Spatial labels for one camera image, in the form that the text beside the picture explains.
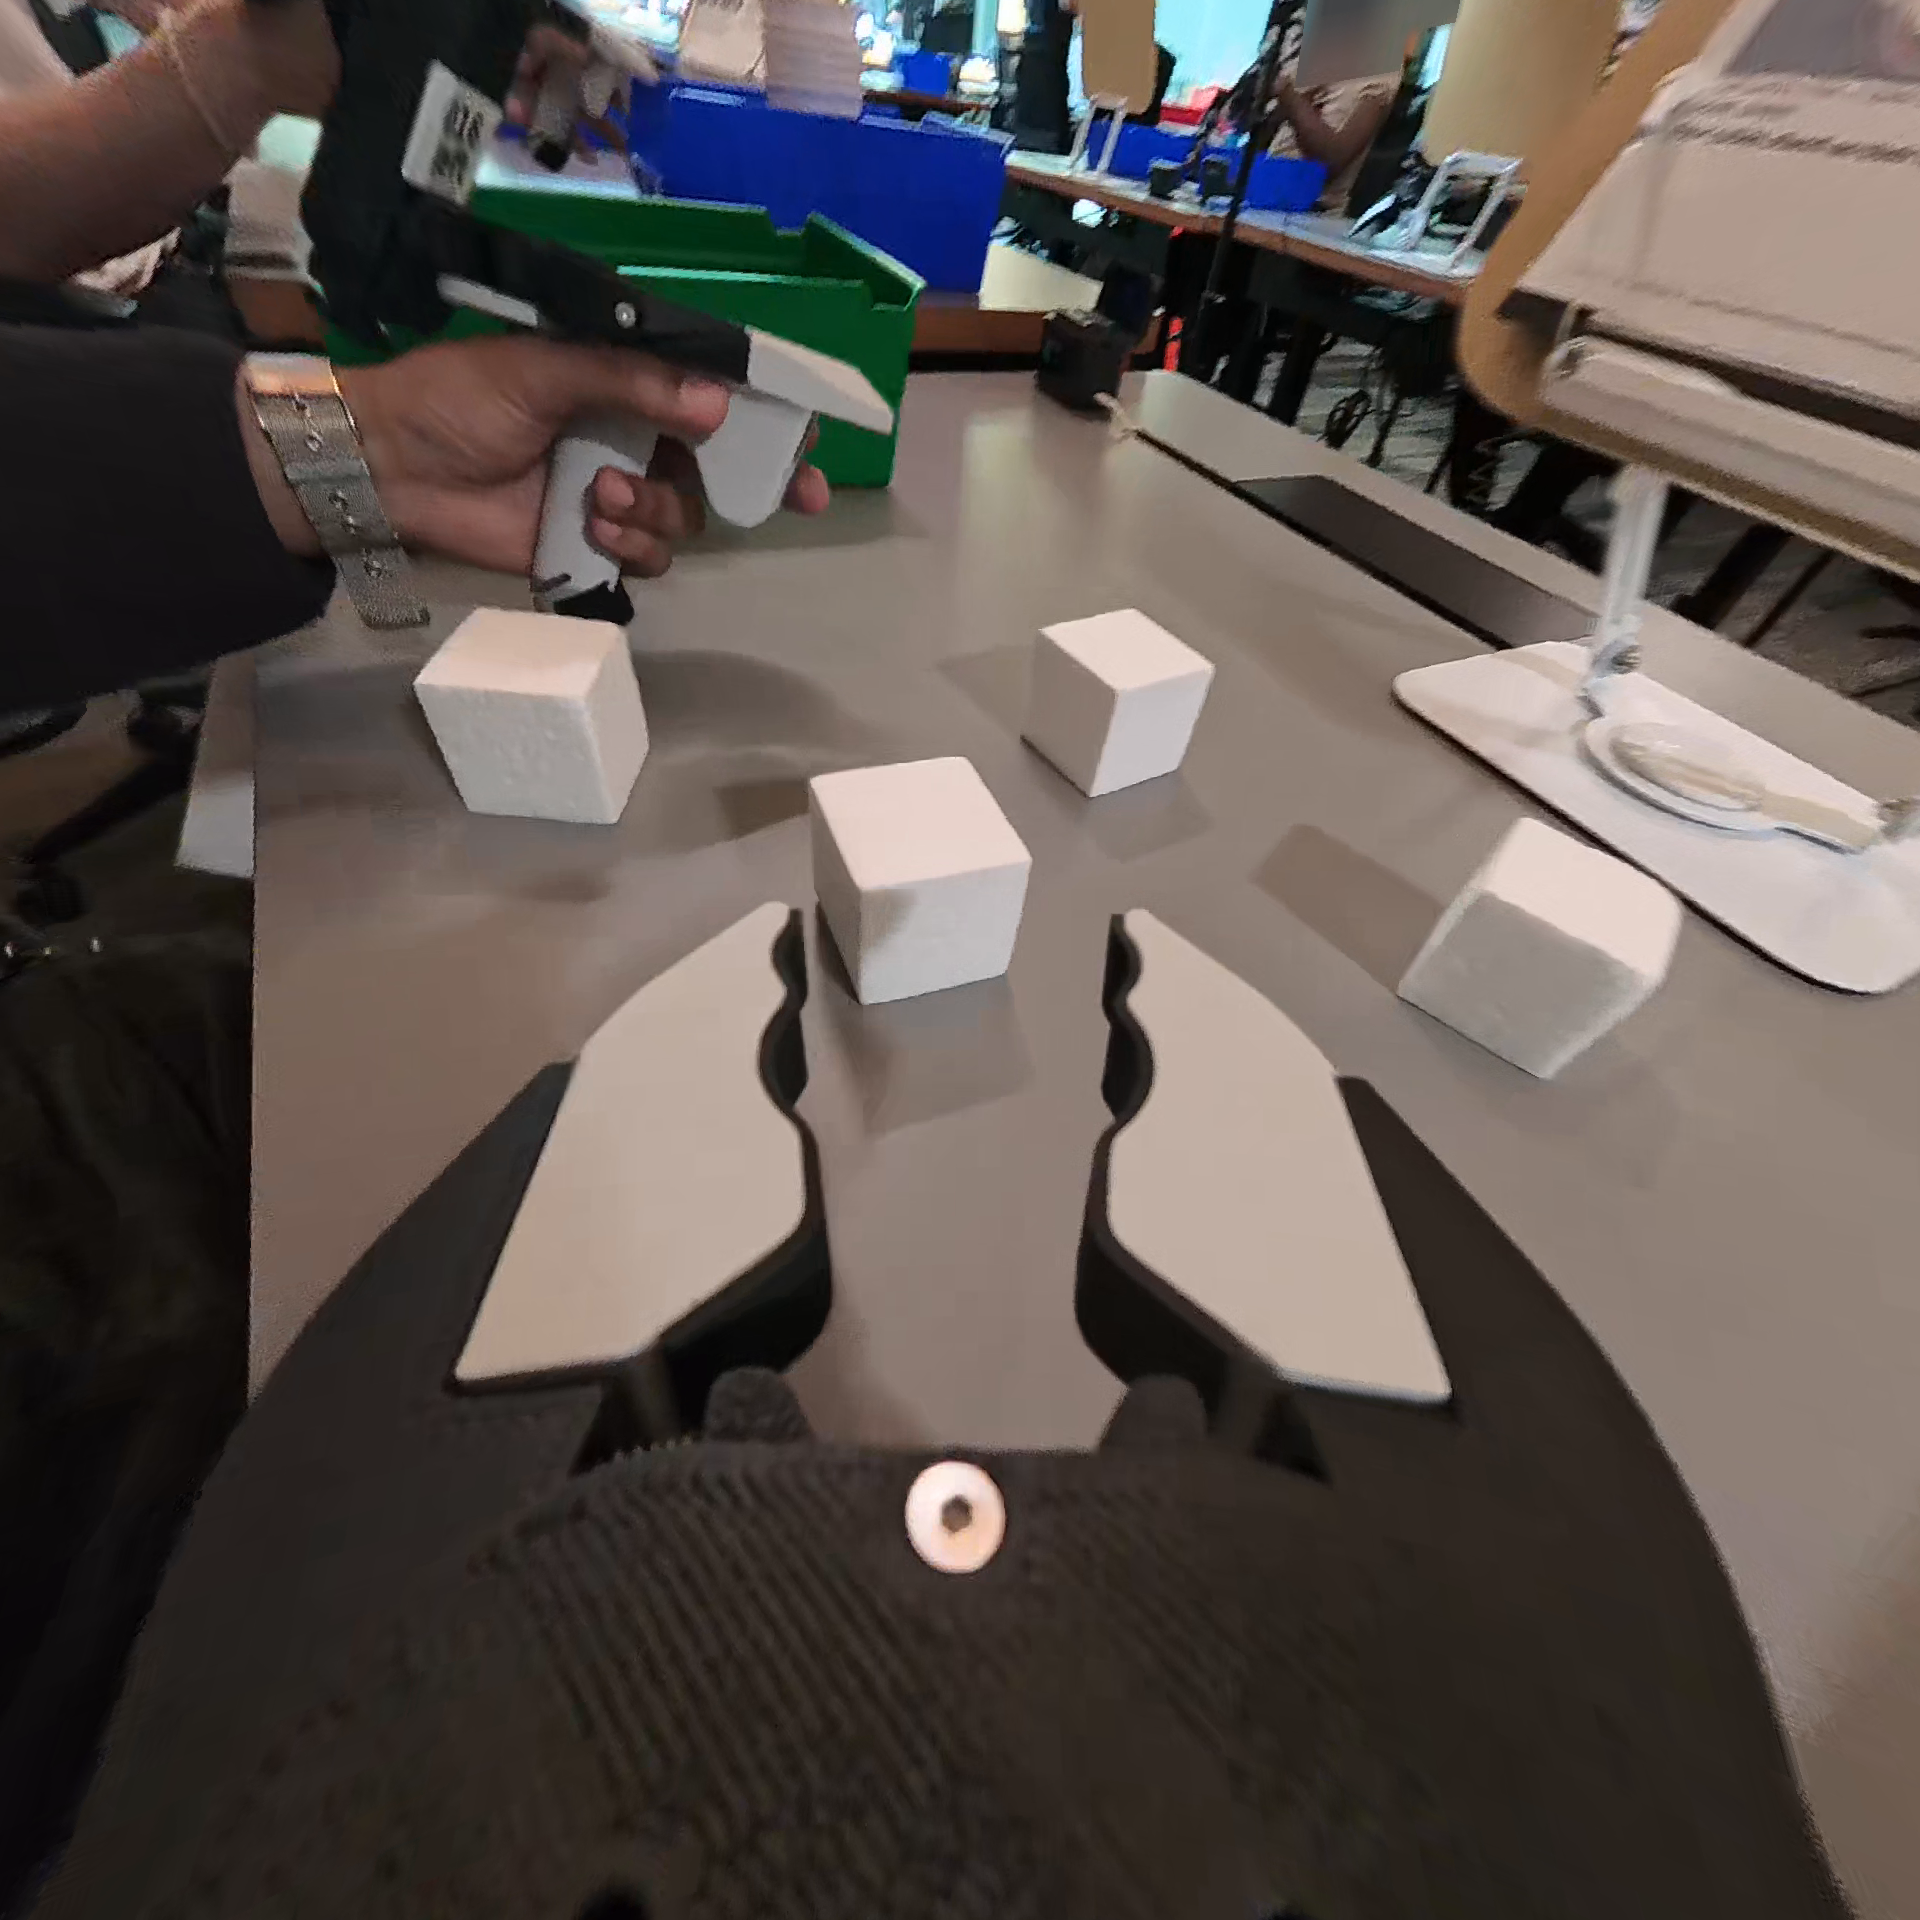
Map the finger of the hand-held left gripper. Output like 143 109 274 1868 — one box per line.
697 328 894 530

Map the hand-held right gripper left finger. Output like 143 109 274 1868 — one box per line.
449 901 837 1450

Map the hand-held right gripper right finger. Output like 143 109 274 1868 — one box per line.
1074 906 1456 1466

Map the white foam cube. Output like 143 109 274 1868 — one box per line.
1021 608 1216 800
1394 816 1684 1082
412 606 650 827
806 756 1034 1008

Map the another person's forearm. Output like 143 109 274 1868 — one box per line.
0 0 345 288

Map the grey desk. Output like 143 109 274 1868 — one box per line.
246 368 1920 1920

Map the person's left hand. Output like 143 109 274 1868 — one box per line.
343 335 831 580

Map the green storage bin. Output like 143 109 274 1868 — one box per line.
321 182 928 491

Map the silver mesh wristwatch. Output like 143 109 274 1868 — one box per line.
240 352 432 634

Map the large blue storage bin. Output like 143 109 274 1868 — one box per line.
625 76 1014 298

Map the black device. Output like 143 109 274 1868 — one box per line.
1038 307 1133 413

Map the background document stand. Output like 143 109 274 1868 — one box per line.
1066 0 1168 168
1410 0 1624 279

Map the person's lap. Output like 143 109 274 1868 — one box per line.
0 884 261 1920

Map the wooden document stand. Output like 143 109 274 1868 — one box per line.
1391 0 1920 995

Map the wooden background table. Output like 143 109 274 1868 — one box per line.
1005 150 1502 309

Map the dark desk cable panel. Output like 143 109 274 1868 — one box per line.
1232 472 1599 648

